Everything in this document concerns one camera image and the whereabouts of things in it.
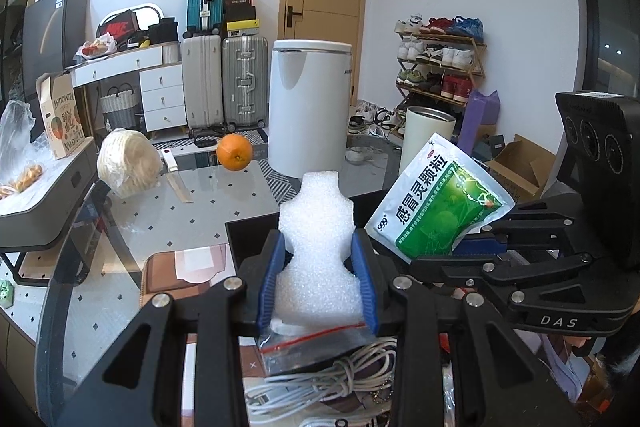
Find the green medicine sachet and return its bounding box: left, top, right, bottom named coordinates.
left=364, top=133, right=515, bottom=262

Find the white cable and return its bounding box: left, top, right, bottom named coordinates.
left=244, top=337, right=399, bottom=426

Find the white foam block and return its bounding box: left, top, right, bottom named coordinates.
left=274, top=171, right=363, bottom=329

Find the bagged thick white rope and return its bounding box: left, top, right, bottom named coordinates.
left=257, top=321, right=384, bottom=375

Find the open cardboard box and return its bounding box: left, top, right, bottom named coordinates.
left=486, top=134, right=555, bottom=202

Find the anime printed desk mat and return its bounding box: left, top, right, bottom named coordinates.
left=139, top=243, right=601, bottom=427

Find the purple paper bag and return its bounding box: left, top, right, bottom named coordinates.
left=457, top=90, right=500, bottom=155

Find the small white trash bin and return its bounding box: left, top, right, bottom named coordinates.
left=399, top=106, right=456, bottom=174

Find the black cardboard box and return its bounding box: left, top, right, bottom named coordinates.
left=223, top=188, right=402, bottom=343

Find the wooden shoe rack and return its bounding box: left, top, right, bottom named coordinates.
left=394, top=14, right=486, bottom=113

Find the grey side table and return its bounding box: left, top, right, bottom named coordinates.
left=1, top=138, right=98, bottom=287

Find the white cylindrical appliance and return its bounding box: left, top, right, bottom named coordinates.
left=268, top=39, right=352, bottom=179

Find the bagged white noodle bundle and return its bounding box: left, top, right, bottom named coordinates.
left=96, top=129, right=163, bottom=198

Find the orange fruit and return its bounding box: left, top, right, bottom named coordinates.
left=216, top=133, right=253, bottom=171

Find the plastic bag with snacks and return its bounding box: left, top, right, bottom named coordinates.
left=1, top=100, right=43, bottom=199

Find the wicker basket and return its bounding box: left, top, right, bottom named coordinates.
left=100, top=88, right=141, bottom=132

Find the orange fruit carton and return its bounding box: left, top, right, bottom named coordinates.
left=36, top=74, right=85, bottom=159

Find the silver suitcase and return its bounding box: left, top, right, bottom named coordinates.
left=222, top=35, right=269, bottom=132

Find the white drawer desk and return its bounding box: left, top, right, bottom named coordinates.
left=70, top=41, right=186, bottom=132

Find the white suitcase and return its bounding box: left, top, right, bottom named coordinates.
left=181, top=36, right=224, bottom=129

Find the red black shoe box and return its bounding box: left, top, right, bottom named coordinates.
left=96, top=10, right=139, bottom=42

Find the dark grey refrigerator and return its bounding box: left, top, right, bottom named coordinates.
left=23, top=0, right=87, bottom=101

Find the black cabinet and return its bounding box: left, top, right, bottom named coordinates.
left=0, top=0, right=66, bottom=103

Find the white handled knife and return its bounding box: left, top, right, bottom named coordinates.
left=160, top=148, right=193, bottom=204

